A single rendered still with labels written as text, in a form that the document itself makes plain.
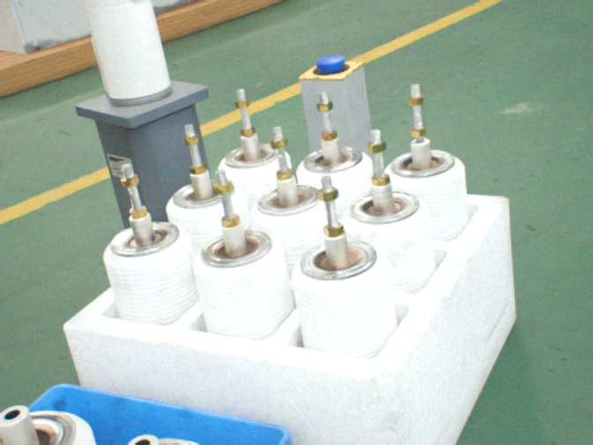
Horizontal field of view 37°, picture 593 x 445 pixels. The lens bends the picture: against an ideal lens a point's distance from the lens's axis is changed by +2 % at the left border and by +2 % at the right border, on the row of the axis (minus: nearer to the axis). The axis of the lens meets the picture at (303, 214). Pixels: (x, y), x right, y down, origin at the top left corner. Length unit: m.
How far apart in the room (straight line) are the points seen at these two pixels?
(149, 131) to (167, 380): 0.45
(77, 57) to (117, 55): 1.60
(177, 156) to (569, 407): 0.64
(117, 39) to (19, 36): 1.61
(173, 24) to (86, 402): 2.19
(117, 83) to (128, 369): 0.47
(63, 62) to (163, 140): 1.58
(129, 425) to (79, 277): 0.57
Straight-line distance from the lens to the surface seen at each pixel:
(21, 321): 1.44
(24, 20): 2.87
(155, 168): 1.29
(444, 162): 1.03
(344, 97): 1.21
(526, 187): 1.56
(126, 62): 1.28
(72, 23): 2.95
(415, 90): 1.00
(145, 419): 0.96
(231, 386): 0.90
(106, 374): 1.01
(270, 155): 1.13
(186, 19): 3.10
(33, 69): 2.81
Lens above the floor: 0.65
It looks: 25 degrees down
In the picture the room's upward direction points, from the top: 10 degrees counter-clockwise
